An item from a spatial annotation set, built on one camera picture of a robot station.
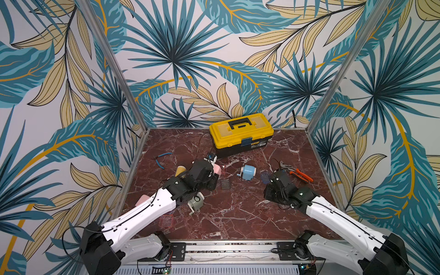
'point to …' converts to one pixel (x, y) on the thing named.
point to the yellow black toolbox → (240, 134)
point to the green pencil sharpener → (196, 203)
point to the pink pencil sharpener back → (217, 169)
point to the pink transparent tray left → (165, 220)
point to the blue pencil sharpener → (247, 172)
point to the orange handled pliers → (297, 173)
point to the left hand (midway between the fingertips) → (212, 176)
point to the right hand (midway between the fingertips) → (264, 191)
